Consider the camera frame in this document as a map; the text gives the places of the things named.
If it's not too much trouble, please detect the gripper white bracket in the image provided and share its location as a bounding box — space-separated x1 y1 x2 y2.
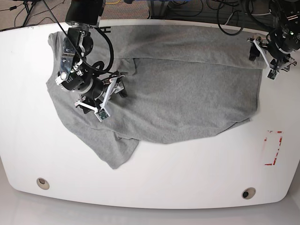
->
74 75 128 113
247 32 297 73

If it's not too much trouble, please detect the grey t-shirt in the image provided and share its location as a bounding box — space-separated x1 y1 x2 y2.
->
46 25 265 169

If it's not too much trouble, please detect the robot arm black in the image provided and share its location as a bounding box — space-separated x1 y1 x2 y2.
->
55 0 127 121
217 0 300 80

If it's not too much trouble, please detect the red tape marking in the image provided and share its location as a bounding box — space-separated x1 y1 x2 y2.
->
262 130 284 166

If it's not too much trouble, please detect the left table grommet hole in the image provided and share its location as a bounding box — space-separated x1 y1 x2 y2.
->
37 178 50 190

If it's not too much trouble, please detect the table grommet hole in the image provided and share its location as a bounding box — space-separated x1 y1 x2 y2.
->
241 187 256 200
37 178 50 190

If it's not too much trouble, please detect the right table grommet hole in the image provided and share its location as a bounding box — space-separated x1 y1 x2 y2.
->
241 187 256 200

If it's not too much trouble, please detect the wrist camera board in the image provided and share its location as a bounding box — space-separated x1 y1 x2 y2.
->
94 108 111 122
267 69 278 80

